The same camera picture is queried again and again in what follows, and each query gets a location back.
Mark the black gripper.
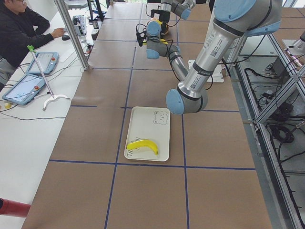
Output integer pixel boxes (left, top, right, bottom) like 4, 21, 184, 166
151, 9, 171, 23
135, 23, 147, 47

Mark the yellow banana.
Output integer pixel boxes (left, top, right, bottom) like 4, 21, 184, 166
126, 139, 159, 155
156, 20, 167, 36

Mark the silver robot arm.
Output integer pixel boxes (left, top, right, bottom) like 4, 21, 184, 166
137, 0, 282, 115
150, 0, 196, 23

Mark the small metal cup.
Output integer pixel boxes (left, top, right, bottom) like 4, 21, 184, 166
92, 21, 99, 29

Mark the computer keyboard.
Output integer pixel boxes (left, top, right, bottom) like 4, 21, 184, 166
72, 15, 86, 36

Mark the black computer mouse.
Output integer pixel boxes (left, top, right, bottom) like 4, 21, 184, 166
61, 35, 70, 41

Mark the white bear tray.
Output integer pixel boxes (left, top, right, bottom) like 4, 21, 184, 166
124, 106, 170, 162

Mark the upper teach pendant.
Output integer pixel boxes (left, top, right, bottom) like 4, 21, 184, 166
26, 52, 59, 75

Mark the teach pendant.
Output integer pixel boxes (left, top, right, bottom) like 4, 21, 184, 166
26, 52, 59, 75
2, 73, 45, 105

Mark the metal reacher stick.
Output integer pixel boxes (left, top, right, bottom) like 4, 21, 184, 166
27, 45, 70, 111

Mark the person in black jacket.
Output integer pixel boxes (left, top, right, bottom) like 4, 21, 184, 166
0, 0, 65, 68

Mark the lower teach pendant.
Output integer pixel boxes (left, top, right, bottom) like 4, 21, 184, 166
2, 73, 45, 105

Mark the red fire extinguisher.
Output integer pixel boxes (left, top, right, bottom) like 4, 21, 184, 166
0, 198, 31, 218

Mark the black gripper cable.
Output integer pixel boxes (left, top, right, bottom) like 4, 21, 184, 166
135, 22, 182, 52

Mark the aluminium frame post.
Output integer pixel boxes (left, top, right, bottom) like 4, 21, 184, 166
54, 0, 89, 71

